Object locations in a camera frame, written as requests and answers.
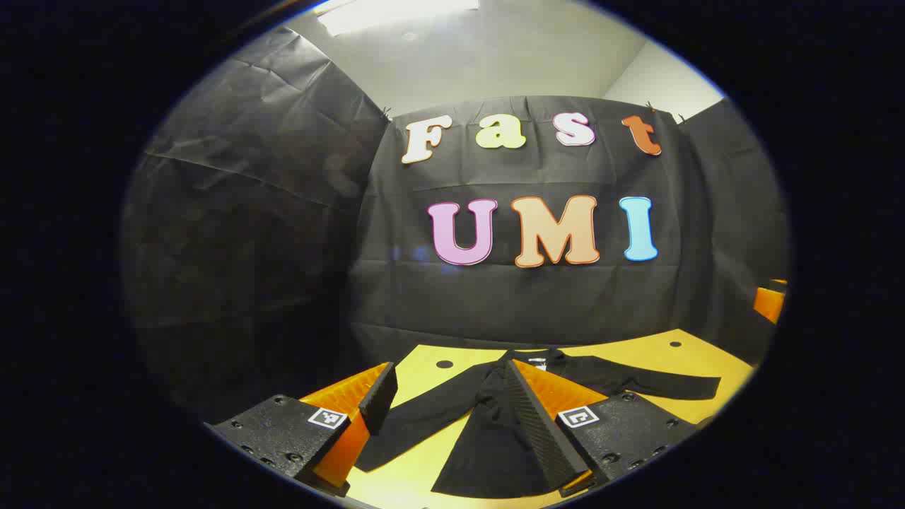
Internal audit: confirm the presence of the black backdrop cloth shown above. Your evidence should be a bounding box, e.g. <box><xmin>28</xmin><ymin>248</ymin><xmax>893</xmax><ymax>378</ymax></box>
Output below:
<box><xmin>122</xmin><ymin>27</ymin><xmax>789</xmax><ymax>425</ymax></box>

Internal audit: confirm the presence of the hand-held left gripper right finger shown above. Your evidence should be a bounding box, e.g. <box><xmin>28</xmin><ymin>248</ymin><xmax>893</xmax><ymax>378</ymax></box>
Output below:
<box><xmin>503</xmin><ymin>358</ymin><xmax>701</xmax><ymax>498</ymax></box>

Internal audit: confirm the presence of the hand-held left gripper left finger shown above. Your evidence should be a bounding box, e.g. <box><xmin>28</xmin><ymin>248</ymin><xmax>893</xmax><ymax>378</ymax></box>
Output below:
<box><xmin>205</xmin><ymin>362</ymin><xmax>399</xmax><ymax>498</ymax></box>

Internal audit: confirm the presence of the black buttoned cardigan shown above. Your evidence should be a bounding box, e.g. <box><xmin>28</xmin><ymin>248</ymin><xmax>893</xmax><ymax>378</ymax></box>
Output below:
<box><xmin>354</xmin><ymin>348</ymin><xmax>722</xmax><ymax>499</ymax></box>

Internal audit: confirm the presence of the ceiling light panel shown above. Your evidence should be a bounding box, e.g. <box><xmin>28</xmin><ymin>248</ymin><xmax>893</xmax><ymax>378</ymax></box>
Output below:
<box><xmin>317</xmin><ymin>0</ymin><xmax>481</xmax><ymax>37</ymax></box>

